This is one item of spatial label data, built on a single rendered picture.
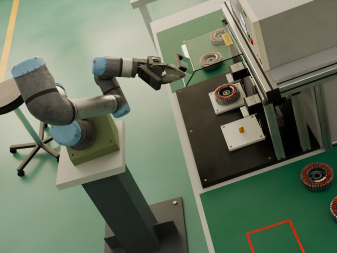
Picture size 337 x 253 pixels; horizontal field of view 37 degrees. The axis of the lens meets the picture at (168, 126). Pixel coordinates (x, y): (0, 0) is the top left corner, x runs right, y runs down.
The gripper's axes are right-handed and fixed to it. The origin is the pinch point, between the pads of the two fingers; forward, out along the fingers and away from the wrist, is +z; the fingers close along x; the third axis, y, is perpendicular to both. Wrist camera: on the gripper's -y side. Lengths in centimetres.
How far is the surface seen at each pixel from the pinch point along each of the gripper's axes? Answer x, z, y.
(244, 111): 6.0, 24.9, -12.3
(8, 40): 177, -97, 324
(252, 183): 21, 25, -38
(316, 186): 8, 41, -51
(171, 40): 28, 14, 80
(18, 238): 158, -63, 46
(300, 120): -6.1, 36.5, -32.6
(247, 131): 15.3, 28.6, -13.2
